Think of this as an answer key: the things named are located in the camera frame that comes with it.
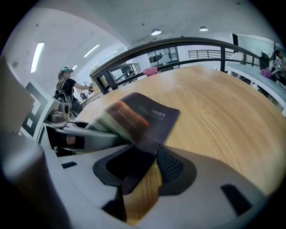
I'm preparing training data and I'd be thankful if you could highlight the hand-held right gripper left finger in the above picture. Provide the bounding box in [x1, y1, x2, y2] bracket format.
[44, 144, 137, 226]

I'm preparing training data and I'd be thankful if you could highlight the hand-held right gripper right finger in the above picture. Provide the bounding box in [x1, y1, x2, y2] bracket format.
[136, 146, 269, 229]

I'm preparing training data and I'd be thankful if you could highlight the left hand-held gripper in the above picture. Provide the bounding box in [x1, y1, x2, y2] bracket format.
[0, 55, 134, 155]

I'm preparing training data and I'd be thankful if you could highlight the dark brown flexible sheet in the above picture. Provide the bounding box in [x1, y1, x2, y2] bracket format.
[96, 92, 181, 195]

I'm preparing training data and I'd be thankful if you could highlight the pink bag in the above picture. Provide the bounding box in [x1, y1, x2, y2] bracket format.
[142, 67, 159, 76]

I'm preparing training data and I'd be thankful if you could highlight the black framed window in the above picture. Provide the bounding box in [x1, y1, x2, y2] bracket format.
[148, 46, 180, 68]

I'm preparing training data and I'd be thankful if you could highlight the white table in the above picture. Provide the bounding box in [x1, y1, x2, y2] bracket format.
[225, 62, 286, 118]

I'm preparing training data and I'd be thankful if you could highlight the black metal railing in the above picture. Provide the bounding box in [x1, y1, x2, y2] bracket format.
[90, 37, 262, 96]

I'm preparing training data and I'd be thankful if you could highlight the black wall speaker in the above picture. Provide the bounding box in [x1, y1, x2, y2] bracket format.
[231, 33, 239, 53]

